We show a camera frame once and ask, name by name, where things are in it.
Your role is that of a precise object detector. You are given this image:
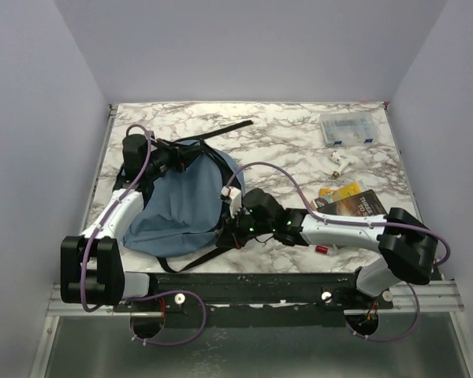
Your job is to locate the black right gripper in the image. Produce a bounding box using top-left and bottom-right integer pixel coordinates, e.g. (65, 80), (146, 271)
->
(216, 206), (274, 250)

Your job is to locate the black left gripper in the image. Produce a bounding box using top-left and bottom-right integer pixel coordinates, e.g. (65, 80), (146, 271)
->
(145, 137), (204, 177)

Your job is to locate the blue fabric backpack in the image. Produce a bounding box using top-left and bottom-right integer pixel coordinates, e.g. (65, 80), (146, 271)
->
(122, 120), (252, 272)

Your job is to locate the yellow cover paperback book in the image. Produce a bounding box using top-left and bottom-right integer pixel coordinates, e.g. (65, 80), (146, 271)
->
(319, 182), (367, 202)

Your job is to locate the dark red paperback book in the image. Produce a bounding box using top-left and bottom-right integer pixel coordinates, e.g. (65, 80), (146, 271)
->
(312, 190), (387, 217)

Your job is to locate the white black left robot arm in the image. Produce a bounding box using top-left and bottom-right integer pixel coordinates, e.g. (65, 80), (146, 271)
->
(61, 132), (207, 313)

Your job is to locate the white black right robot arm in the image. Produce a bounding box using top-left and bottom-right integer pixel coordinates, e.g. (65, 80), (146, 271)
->
(218, 187), (438, 309)

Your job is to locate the red cap glue stick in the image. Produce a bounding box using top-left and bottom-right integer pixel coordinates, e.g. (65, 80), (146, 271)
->
(315, 245), (335, 255)

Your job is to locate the white plastic pipe fitting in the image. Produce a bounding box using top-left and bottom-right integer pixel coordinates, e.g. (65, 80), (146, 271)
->
(330, 151), (351, 178)

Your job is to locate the clear plastic organizer box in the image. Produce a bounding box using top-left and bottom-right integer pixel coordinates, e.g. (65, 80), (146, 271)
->
(319, 112), (378, 147)

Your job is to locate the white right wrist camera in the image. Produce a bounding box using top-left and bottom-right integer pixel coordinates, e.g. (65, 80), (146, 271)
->
(221, 187), (242, 219)

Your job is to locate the black metal base rail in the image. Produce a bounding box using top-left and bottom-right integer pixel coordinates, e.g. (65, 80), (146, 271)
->
(115, 273), (391, 332)

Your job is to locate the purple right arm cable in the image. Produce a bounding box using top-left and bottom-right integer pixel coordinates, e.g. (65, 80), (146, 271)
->
(224, 161), (452, 343)

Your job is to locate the aluminium frame rail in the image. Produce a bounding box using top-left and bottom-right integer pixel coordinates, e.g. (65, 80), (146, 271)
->
(47, 280), (464, 317)

